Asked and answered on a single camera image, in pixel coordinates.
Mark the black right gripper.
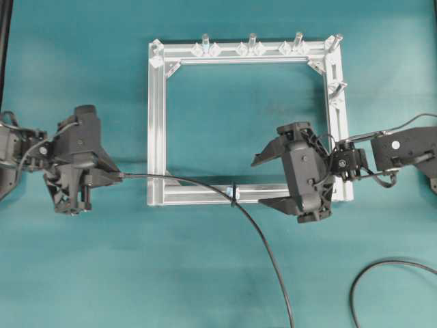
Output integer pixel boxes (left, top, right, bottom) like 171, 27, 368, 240
251, 122, 334, 223

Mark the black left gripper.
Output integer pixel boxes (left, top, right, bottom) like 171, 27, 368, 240
43, 145, 122, 215

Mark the black USB cable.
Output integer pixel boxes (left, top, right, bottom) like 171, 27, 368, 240
119, 172, 437, 328

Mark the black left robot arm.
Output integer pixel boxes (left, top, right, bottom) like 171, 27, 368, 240
1, 105, 122, 215

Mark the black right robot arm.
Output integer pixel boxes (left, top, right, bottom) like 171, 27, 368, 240
252, 122, 436, 223

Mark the black zip tie loop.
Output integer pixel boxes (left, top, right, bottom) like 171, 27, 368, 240
229, 183, 240, 207

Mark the blue tape patch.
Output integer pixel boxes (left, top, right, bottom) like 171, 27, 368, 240
225, 186, 240, 200

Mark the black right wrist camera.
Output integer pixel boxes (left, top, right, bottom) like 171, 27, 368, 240
281, 141, 325, 214

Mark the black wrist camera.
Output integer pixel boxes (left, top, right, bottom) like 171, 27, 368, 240
53, 105, 102, 168
281, 141, 325, 214

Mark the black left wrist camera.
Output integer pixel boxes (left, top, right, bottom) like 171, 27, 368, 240
53, 105, 102, 168

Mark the grey left arm cable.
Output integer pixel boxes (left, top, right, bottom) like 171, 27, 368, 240
0, 111, 83, 172

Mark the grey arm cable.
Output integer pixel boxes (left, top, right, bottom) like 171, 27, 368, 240
0, 111, 83, 172
336, 113, 437, 143

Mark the grey right arm cable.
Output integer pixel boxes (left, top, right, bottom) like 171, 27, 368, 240
336, 113, 437, 143

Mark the clear side post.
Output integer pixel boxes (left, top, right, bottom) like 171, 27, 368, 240
328, 81, 348, 98

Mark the silver aluminium extrusion frame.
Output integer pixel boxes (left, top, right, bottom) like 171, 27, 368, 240
147, 36, 349, 206

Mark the clear left corner post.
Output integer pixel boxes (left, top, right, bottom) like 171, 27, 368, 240
149, 39, 165, 68

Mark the clear corner post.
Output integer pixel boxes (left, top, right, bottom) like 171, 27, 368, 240
149, 39, 165, 68
328, 33, 343, 53

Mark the clear middle post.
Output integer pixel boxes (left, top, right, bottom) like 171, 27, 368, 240
248, 33, 257, 56

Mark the clear right post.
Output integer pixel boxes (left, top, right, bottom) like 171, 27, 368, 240
292, 31, 305, 55

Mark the post with blue tape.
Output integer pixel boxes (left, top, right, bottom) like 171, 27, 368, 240
201, 33, 210, 55

